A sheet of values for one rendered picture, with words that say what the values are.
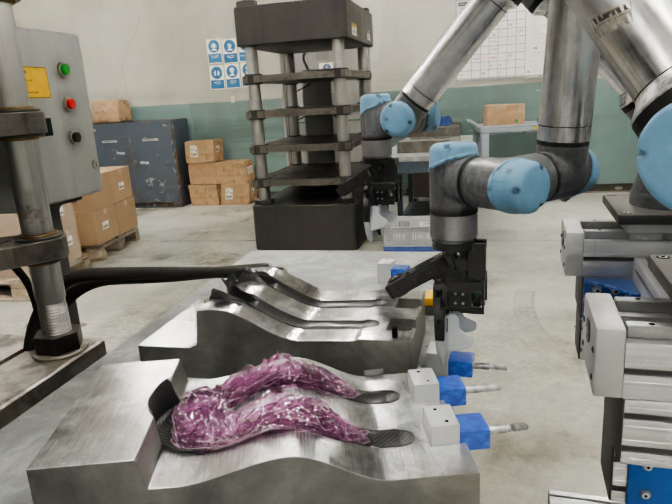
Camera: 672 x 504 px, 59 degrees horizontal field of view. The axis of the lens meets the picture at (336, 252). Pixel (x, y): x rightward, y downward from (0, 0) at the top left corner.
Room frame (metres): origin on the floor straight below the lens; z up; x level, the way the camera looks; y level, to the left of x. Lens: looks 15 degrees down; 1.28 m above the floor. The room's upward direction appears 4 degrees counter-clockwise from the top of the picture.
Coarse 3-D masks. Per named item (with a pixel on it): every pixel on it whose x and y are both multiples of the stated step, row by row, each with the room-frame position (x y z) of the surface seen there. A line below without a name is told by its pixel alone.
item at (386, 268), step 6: (378, 264) 1.47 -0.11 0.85; (384, 264) 1.46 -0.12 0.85; (390, 264) 1.46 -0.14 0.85; (396, 264) 1.49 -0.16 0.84; (378, 270) 1.47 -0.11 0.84; (384, 270) 1.46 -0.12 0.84; (390, 270) 1.46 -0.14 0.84; (396, 270) 1.45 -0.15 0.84; (402, 270) 1.45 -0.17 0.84; (378, 276) 1.47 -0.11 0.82; (384, 276) 1.46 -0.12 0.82; (390, 276) 1.45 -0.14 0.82; (378, 282) 1.47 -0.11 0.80; (384, 282) 1.46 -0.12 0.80
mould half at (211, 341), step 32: (256, 288) 1.08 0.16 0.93; (320, 288) 1.19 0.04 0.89; (192, 320) 1.12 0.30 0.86; (224, 320) 0.96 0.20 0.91; (256, 320) 0.96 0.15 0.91; (384, 320) 0.98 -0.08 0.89; (416, 320) 0.98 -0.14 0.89; (160, 352) 1.00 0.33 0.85; (192, 352) 0.98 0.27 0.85; (224, 352) 0.96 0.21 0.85; (256, 352) 0.95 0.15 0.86; (288, 352) 0.93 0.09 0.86; (320, 352) 0.92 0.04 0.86; (352, 352) 0.91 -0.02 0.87; (384, 352) 0.89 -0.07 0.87; (416, 352) 0.97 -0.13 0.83
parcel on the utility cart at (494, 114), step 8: (496, 104) 6.77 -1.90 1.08; (504, 104) 6.76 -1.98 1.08; (512, 104) 6.53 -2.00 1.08; (520, 104) 6.52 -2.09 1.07; (488, 112) 6.56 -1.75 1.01; (496, 112) 6.55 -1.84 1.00; (504, 112) 6.54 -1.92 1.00; (512, 112) 6.52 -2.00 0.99; (520, 112) 6.52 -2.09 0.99; (488, 120) 6.56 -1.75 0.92; (496, 120) 6.55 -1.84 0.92; (504, 120) 6.54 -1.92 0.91; (512, 120) 6.53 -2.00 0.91; (520, 120) 6.52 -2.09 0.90
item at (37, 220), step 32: (0, 32) 1.16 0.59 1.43; (0, 64) 1.16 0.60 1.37; (0, 96) 1.16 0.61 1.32; (32, 160) 1.17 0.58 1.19; (32, 192) 1.16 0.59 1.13; (32, 224) 1.16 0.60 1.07; (64, 288) 1.19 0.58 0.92; (64, 320) 1.17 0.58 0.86; (32, 352) 1.17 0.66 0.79; (64, 352) 1.15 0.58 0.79
